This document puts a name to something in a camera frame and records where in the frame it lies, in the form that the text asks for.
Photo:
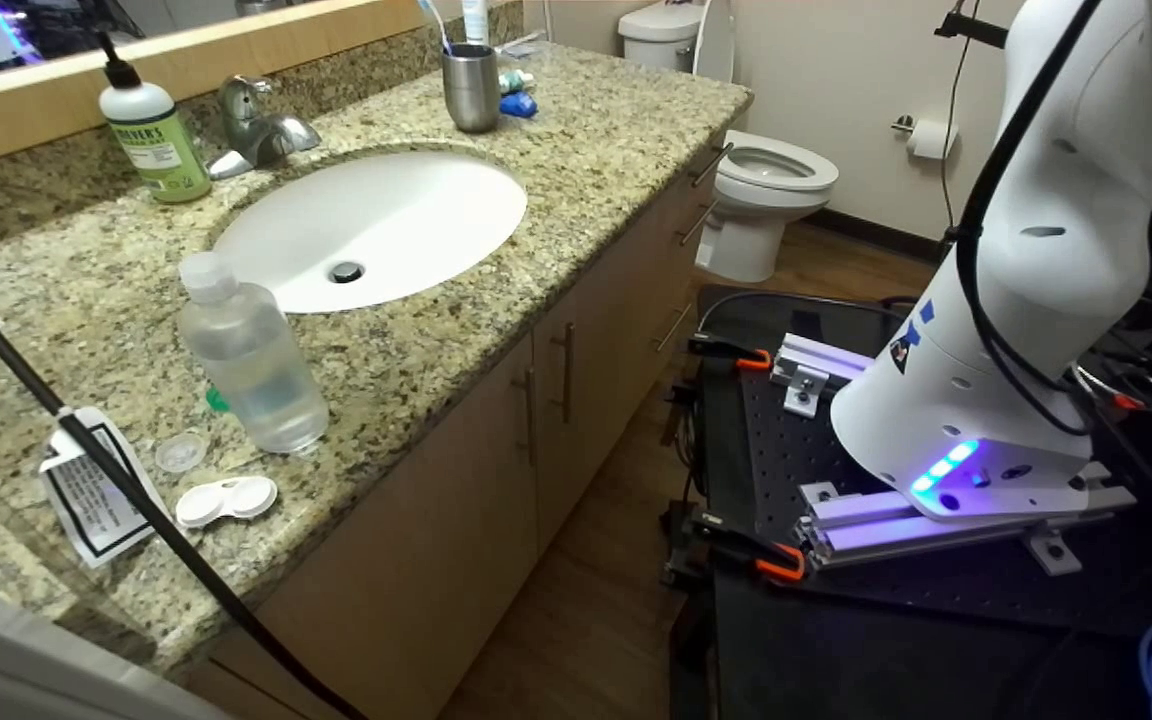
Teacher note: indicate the white oval sink basin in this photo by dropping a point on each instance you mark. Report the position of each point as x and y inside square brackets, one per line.
[397, 224]

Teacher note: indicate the orange black clamp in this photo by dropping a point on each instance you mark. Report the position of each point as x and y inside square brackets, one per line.
[736, 357]
[736, 555]

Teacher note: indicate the clear round plastic cap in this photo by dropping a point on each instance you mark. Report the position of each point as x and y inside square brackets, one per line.
[180, 454]

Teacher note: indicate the small blue round container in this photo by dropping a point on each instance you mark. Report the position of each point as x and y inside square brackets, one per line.
[516, 106]

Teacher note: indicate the grey metal cup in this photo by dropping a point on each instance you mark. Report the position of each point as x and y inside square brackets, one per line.
[472, 87]

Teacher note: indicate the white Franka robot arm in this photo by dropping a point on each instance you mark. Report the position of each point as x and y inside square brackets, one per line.
[1040, 243]

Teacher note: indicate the light wood vanity cabinet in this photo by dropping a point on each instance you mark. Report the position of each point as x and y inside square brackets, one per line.
[498, 454]

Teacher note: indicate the toothbrush in cup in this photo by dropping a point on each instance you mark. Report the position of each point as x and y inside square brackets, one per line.
[435, 23]

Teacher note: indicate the white contact lens case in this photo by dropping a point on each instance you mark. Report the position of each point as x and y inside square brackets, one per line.
[225, 502]

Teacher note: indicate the clear plastic water bottle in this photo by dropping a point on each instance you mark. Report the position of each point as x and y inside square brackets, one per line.
[250, 363]

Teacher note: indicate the wood framed wall mirror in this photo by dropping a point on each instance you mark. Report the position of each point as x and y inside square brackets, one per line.
[71, 72]

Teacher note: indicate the white toilet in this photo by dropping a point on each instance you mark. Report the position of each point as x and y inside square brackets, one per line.
[763, 185]

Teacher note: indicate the aluminium mounting rail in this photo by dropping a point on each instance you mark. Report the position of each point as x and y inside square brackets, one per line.
[820, 363]
[960, 519]

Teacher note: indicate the black robot mount table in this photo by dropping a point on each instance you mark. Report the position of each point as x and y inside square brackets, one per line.
[869, 626]

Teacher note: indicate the chrome sink faucet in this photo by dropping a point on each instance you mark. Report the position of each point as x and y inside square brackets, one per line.
[259, 130]

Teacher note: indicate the toilet paper roll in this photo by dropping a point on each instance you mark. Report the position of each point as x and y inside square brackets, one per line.
[929, 138]

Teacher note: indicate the white electric toothbrush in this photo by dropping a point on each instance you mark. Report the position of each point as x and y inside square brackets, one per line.
[472, 23]

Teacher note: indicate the green label pump soap bottle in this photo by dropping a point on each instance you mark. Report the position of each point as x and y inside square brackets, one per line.
[158, 140]

